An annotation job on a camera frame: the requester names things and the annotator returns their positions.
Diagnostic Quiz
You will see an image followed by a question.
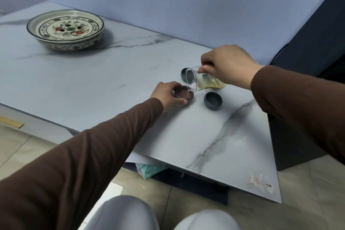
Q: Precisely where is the person's right hand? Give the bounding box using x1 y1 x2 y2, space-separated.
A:
197 44 266 91

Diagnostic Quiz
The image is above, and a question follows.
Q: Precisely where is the brass drawer handle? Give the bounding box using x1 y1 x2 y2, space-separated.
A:
0 116 24 130

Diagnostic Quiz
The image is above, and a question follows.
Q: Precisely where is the dark cabinet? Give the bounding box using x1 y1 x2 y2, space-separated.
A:
265 0 345 171

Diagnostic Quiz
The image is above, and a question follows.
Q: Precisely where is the person's left forearm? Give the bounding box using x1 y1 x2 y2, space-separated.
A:
0 97 164 230

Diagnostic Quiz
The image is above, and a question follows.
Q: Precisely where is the white marble table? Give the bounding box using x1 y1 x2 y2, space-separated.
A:
0 1 282 203

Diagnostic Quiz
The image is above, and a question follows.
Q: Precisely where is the light blue teacup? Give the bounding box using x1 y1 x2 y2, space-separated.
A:
203 91 224 111

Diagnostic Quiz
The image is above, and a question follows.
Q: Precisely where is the person's right forearm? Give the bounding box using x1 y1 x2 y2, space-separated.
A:
250 65 345 166

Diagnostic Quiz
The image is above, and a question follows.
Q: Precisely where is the person's right leg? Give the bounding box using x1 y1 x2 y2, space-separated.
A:
174 209 242 230

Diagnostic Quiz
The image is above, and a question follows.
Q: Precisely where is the person's left leg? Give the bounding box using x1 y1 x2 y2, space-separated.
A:
83 195 157 230

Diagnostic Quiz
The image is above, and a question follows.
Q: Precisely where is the dark blue teacup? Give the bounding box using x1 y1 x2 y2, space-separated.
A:
180 67 193 82

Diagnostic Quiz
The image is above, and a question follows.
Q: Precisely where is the floral ceramic tray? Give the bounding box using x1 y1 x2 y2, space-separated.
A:
26 9 105 51

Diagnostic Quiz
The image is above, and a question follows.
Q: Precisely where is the teal plastic packet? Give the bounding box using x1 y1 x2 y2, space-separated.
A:
135 162 167 180

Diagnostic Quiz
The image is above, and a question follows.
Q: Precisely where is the person's leg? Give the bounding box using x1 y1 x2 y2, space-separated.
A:
174 209 242 230
83 195 157 230

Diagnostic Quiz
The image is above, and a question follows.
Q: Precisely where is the black table frame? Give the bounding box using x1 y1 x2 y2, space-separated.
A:
121 162 230 206

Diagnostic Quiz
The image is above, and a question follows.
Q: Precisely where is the person's left hand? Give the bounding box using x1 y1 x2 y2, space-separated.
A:
149 81 188 114

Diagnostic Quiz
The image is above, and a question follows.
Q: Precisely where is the glass tea pitcher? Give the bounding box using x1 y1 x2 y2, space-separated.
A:
185 66 228 93

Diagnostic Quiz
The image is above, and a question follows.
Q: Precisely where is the maroon teacup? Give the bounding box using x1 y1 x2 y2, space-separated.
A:
172 85 195 103

